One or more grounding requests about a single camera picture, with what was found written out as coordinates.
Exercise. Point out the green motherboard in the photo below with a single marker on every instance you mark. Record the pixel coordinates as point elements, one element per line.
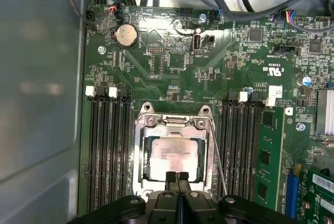
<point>235,59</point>

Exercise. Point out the blue-top capacitor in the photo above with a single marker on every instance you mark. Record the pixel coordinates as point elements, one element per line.
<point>305,81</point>

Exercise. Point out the blue expansion slot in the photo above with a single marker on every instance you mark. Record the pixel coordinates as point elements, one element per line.
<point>292,195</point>

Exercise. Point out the black internal USB port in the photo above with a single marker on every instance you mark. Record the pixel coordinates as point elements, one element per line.
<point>197,43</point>

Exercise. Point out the green RAM stick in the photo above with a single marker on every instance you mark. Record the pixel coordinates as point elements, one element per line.
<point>268,143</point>

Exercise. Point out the silver finned heat sink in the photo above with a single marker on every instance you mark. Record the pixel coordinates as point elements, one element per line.
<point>326,111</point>

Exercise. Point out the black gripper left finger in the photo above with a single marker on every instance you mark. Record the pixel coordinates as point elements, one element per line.
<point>161,208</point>

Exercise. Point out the black RAM slot white clips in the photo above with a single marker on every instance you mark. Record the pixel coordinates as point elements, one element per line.
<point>238,143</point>
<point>93,143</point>
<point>114,143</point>

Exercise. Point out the green expansion card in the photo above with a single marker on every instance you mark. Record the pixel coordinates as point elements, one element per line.
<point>321,195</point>

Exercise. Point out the silver board screw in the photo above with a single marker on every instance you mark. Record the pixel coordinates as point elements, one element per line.
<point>202,17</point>
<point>300,126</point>
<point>101,49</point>

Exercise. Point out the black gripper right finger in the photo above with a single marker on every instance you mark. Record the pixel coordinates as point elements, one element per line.
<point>198,208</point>

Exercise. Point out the CPU socket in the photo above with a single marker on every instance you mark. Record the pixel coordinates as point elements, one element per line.
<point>146,111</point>

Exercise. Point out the CPU with silver top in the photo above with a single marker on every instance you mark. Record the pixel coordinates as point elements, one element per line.
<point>172,151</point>

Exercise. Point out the grey metal PC case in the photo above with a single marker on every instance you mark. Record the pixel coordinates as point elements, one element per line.
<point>39,77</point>

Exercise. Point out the silver coin cell battery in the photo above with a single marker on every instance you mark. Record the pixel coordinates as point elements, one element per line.
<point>126,36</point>

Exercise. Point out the metal socket cover frame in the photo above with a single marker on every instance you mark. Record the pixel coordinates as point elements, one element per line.
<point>161,130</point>

